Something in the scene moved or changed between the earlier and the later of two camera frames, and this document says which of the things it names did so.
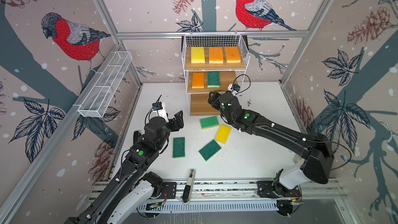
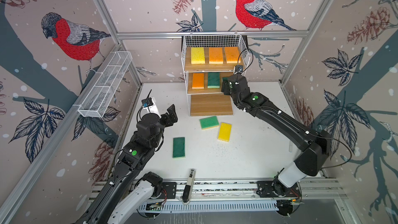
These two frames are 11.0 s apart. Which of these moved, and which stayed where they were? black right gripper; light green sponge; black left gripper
Moved: black left gripper; black right gripper
Stayed: light green sponge
